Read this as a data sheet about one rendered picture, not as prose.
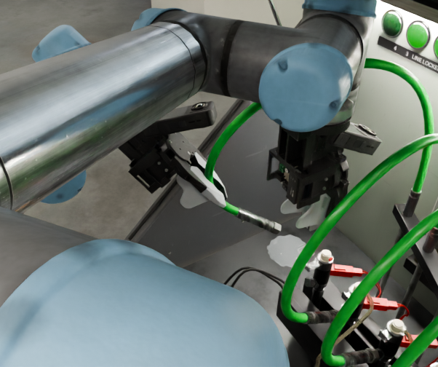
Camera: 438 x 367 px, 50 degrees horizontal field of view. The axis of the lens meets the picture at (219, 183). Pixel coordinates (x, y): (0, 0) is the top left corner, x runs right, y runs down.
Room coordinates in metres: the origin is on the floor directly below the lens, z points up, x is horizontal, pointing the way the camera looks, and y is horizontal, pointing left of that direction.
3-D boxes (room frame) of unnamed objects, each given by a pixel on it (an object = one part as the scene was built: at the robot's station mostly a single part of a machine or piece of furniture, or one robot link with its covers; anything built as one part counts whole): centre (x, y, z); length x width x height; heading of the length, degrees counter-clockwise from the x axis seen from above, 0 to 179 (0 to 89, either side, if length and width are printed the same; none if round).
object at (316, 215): (0.48, -0.13, 1.24); 0.06 x 0.03 x 0.09; 121
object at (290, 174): (0.50, -0.12, 1.35); 0.09 x 0.08 x 0.12; 121
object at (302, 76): (0.41, -0.07, 1.50); 0.11 x 0.11 x 0.08; 68
